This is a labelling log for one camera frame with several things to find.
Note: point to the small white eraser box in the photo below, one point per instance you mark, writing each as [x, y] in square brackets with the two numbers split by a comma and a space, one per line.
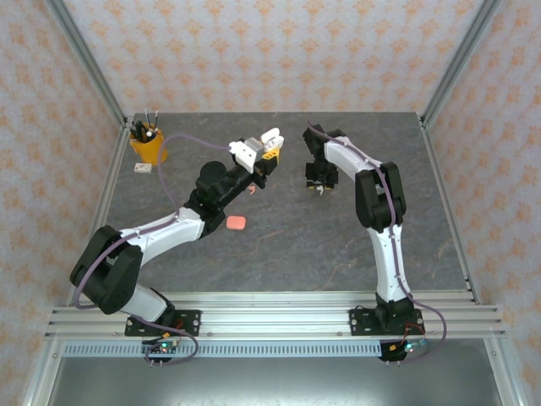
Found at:
[143, 168]

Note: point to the grey metal shelf panel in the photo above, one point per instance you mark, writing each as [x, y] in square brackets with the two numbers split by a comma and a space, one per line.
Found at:
[270, 385]

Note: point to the white-tipped pen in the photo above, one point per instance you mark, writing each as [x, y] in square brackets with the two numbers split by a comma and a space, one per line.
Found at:
[150, 135]

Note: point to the aluminium frame post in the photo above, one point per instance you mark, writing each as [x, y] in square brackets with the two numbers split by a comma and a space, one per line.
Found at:
[459, 59]
[89, 59]

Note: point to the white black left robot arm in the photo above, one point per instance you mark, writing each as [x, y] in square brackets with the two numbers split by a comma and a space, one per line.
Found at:
[169, 230]

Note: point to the aluminium table side rail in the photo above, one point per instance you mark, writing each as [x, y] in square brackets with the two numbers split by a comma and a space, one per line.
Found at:
[110, 182]
[430, 148]

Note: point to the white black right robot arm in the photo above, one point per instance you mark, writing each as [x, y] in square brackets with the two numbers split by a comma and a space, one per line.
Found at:
[389, 262]

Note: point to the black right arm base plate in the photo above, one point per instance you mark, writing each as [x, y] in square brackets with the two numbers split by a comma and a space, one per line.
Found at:
[359, 323]

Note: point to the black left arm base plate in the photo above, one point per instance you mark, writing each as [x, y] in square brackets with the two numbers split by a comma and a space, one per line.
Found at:
[192, 321]

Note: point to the grey pencil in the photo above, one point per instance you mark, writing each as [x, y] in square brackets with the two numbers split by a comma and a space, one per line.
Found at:
[147, 117]
[155, 119]

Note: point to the aluminium mounting rails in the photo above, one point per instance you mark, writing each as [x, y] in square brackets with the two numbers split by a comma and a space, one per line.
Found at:
[274, 317]

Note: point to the black marker pen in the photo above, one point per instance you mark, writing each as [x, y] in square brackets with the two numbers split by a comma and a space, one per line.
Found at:
[138, 129]

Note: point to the yellow pen holder cup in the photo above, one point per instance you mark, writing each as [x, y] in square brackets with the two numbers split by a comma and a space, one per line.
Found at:
[150, 150]

